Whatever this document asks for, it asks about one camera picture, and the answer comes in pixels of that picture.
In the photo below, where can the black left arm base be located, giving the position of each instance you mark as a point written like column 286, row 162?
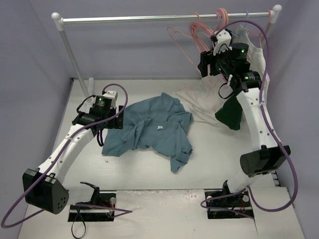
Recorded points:
column 95, row 214

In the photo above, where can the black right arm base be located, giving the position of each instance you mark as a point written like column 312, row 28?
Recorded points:
column 233, row 207

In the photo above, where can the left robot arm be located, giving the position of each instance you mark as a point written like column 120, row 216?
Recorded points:
column 43, row 186

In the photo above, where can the white t shirt on hanger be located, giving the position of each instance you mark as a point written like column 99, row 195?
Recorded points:
column 255, row 55

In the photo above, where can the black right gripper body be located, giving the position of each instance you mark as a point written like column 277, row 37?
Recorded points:
column 204, row 63

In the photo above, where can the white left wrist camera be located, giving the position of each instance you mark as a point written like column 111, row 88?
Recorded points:
column 111, row 95

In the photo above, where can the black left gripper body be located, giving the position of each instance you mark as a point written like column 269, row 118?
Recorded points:
column 118, row 117

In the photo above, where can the green t shirt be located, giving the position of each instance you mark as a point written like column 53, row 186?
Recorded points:
column 230, row 114

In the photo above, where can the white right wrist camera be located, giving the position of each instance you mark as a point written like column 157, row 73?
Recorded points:
column 221, row 41

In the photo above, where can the blue t shirt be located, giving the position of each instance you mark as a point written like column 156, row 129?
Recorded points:
column 160, row 123

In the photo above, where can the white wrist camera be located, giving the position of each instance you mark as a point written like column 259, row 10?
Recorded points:
column 221, row 41
column 111, row 95

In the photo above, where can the pink hanger at rack end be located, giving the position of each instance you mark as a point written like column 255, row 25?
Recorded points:
column 260, row 36

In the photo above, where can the pink hanger behind thick one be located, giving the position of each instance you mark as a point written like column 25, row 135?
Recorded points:
column 198, row 27

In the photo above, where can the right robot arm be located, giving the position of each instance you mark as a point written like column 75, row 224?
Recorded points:
column 266, row 156

